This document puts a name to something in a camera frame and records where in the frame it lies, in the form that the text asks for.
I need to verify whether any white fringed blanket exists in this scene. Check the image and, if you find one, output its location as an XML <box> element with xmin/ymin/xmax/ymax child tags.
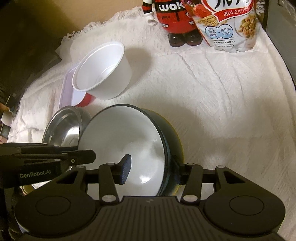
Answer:
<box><xmin>7</xmin><ymin>6</ymin><xmax>296</xmax><ymax>234</ymax></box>

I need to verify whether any blue bowl with white inside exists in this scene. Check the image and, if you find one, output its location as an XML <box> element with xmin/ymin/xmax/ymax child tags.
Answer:
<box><xmin>78</xmin><ymin>104</ymin><xmax>174</xmax><ymax>197</ymax></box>

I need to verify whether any small white box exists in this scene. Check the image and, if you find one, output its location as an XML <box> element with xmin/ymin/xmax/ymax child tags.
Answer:
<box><xmin>0</xmin><ymin>110</ymin><xmax>14</xmax><ymax>127</ymax></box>

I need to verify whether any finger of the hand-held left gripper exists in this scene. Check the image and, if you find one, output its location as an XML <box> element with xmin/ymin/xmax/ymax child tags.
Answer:
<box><xmin>14</xmin><ymin>149</ymin><xmax>96</xmax><ymax>166</ymax></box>
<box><xmin>0</xmin><ymin>143</ymin><xmax>58</xmax><ymax>155</ymax></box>

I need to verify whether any stainless steel bowl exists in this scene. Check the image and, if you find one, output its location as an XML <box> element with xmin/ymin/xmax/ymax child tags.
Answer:
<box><xmin>42</xmin><ymin>105</ymin><xmax>93</xmax><ymax>172</ymax></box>

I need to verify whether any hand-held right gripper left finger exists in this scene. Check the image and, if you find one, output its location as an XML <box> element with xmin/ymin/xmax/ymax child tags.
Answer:
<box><xmin>55</xmin><ymin>155</ymin><xmax>132</xmax><ymax>205</ymax></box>

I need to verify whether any red rectangular tray white inside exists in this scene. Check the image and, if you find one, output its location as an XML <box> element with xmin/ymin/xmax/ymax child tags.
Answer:
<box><xmin>59</xmin><ymin>66</ymin><xmax>96</xmax><ymax>109</ymax></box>

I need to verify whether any white disposable cup bowl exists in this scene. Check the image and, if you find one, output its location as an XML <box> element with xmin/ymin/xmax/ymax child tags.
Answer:
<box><xmin>72</xmin><ymin>41</ymin><xmax>133</xmax><ymax>100</ymax></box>

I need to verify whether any red and black robot figure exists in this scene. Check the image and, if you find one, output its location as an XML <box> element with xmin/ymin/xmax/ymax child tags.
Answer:
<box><xmin>141</xmin><ymin>0</ymin><xmax>204</xmax><ymax>48</ymax></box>

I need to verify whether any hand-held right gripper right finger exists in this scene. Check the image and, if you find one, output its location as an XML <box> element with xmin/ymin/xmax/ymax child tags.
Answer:
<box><xmin>172</xmin><ymin>159</ymin><xmax>252</xmax><ymax>204</ymax></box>

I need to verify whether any red cereal bag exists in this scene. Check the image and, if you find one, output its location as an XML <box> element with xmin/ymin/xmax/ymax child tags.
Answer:
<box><xmin>181</xmin><ymin>0</ymin><xmax>259</xmax><ymax>53</ymax></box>

